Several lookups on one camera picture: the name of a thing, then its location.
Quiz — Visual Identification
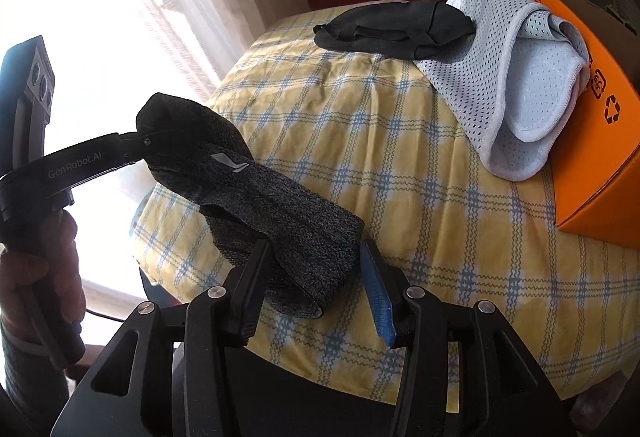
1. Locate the grey left sleeve forearm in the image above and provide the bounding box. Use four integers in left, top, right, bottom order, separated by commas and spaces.
1, 323, 70, 436

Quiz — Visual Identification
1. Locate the white mesh vest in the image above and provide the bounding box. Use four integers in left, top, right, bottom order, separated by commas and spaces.
416, 0, 589, 181

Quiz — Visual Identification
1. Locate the grey knit sock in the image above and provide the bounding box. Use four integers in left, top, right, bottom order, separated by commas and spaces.
136, 93, 363, 319

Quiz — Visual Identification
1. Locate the orange cardboard box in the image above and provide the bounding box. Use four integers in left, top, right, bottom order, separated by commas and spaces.
533, 0, 639, 249

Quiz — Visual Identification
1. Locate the black sock white lettering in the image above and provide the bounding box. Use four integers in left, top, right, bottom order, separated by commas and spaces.
314, 0, 475, 61

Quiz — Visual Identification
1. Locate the yellow plaid bed sheet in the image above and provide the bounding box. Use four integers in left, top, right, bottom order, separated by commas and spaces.
132, 9, 639, 403

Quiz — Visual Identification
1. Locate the person's left hand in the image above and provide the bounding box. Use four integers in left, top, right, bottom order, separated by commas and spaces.
1, 212, 86, 345

